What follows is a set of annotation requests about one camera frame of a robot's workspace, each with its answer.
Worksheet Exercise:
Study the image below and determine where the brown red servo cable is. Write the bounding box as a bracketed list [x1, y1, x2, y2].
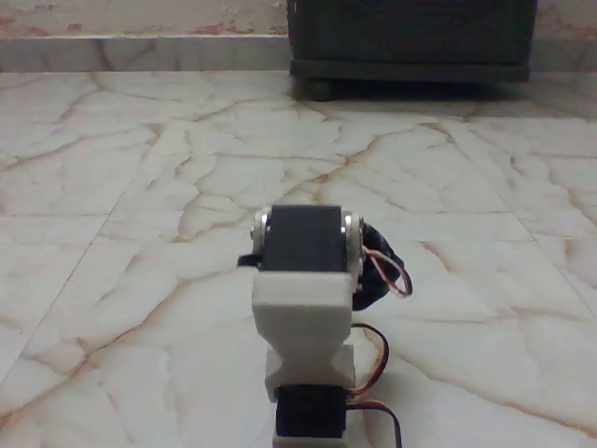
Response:
[348, 322, 391, 399]

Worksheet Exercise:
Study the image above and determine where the black servo cable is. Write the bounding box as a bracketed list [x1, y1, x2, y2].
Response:
[347, 399, 403, 448]

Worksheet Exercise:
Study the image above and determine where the dark navy patterned sock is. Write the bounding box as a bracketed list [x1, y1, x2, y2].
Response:
[352, 222, 404, 312]

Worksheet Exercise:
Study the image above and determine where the red white servo cable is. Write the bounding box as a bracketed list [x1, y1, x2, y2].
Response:
[364, 248, 416, 299]

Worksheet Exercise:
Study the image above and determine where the dark wooden cabinet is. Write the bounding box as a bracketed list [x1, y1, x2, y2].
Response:
[285, 0, 540, 85]

